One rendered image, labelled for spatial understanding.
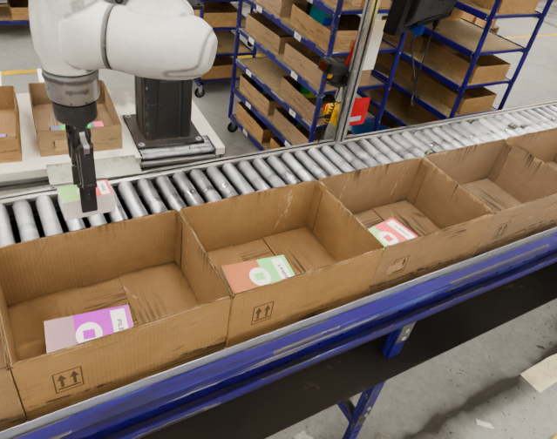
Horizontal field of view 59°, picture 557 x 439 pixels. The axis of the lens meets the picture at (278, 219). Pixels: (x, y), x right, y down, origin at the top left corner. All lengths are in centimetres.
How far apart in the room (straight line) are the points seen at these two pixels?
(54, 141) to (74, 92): 99
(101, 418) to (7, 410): 15
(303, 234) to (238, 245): 19
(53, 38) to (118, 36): 10
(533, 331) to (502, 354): 27
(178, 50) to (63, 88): 21
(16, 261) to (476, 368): 196
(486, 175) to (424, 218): 41
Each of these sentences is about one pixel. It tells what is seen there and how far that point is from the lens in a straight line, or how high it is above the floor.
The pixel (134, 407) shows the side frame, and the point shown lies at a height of 91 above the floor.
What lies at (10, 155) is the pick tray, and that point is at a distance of 191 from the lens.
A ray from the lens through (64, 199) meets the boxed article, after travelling 107.
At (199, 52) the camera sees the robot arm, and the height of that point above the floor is 148.
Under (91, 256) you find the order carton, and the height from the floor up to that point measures 97.
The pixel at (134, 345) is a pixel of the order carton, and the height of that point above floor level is 100.
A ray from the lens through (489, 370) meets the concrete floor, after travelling 252.
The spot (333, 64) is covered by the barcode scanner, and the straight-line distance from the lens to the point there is 200.
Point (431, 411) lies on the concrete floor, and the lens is 227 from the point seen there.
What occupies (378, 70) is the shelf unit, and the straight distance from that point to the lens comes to 363.
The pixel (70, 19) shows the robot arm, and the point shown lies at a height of 150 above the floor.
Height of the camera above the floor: 178
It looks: 39 degrees down
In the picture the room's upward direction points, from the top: 11 degrees clockwise
